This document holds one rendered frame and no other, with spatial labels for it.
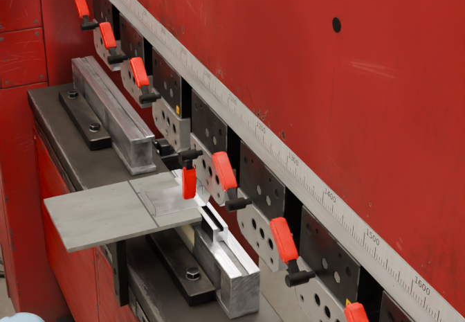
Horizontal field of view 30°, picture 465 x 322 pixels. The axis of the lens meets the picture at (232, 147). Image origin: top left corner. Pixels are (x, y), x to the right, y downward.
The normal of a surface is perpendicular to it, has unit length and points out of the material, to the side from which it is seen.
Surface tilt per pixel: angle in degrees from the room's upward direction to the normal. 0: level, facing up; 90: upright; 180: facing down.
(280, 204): 90
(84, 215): 0
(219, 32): 90
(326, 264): 90
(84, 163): 0
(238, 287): 90
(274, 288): 0
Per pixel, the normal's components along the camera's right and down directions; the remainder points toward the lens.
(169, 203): 0.01, -0.87
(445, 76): -0.91, 0.19
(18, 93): 0.42, 0.45
